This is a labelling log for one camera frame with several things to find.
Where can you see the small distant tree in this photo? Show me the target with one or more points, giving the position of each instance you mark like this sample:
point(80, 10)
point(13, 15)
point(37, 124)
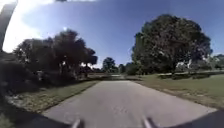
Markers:
point(108, 64)

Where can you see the grey asphalt road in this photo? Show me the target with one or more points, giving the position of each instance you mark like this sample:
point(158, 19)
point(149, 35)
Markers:
point(116, 100)

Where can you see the clump of dark trees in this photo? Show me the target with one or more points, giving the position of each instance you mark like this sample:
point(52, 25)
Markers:
point(63, 50)

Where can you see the large broad tree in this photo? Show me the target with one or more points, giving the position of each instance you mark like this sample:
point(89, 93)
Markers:
point(170, 43)

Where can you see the robot's own part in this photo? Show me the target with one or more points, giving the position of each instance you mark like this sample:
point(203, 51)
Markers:
point(76, 124)
point(146, 123)

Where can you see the green grass verge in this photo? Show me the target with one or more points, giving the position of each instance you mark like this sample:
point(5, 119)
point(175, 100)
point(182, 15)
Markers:
point(43, 98)

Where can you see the dry grass field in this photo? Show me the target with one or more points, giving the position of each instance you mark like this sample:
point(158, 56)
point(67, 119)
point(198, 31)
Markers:
point(193, 88)

